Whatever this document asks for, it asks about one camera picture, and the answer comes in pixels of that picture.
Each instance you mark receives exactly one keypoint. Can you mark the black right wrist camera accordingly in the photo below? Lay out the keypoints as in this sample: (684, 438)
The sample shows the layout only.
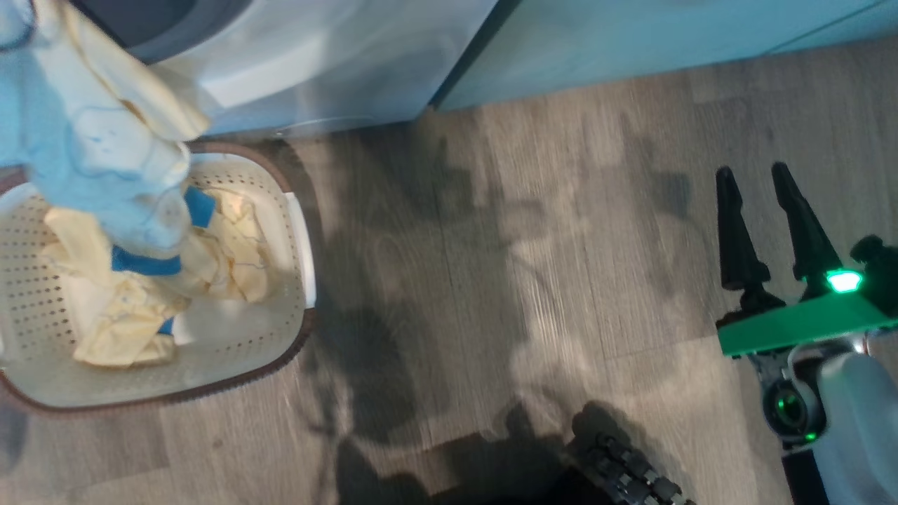
(880, 270)

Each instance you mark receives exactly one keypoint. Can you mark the white washing machine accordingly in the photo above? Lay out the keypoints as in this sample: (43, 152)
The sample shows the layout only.
(337, 63)

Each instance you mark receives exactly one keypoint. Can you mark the teal cabinet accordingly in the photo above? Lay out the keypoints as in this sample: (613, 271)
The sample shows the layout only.
(631, 42)

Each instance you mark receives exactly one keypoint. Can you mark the cream perforated laundry basket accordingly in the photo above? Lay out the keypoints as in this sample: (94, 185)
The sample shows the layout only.
(231, 337)

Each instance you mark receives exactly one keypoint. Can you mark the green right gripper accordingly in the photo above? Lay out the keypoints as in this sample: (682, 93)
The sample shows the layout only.
(793, 326)

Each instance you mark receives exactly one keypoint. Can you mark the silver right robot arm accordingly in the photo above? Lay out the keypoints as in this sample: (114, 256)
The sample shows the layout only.
(856, 421)

